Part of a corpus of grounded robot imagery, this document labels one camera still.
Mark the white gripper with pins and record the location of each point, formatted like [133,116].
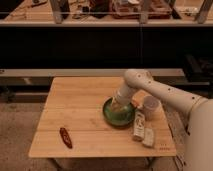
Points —
[122,96]

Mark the green ceramic bowl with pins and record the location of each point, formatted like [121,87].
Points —
[118,118]

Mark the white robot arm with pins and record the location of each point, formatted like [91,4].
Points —
[198,154]

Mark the orange snack packet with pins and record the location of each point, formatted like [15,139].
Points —
[135,102]

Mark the white paper cup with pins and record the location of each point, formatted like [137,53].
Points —
[149,106]

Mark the white sponge block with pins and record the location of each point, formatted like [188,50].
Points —
[149,138]

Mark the wooden table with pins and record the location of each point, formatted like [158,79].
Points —
[75,103]

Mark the red chili pepper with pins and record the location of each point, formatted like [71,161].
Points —
[65,137]

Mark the red tray with items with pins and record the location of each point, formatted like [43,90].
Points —
[132,9]

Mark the long wooden shelf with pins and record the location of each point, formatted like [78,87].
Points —
[16,77]

